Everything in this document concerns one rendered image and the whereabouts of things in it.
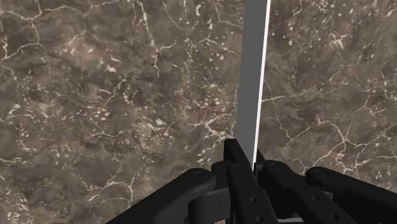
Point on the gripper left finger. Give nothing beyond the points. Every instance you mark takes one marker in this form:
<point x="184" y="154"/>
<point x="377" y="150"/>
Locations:
<point x="238" y="186"/>

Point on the grey white-edged slab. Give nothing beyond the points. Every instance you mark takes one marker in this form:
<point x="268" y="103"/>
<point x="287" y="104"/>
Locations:
<point x="252" y="77"/>

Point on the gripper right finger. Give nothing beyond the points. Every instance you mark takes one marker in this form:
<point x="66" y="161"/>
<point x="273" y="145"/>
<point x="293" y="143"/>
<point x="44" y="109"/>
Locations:
<point x="310" y="192"/>

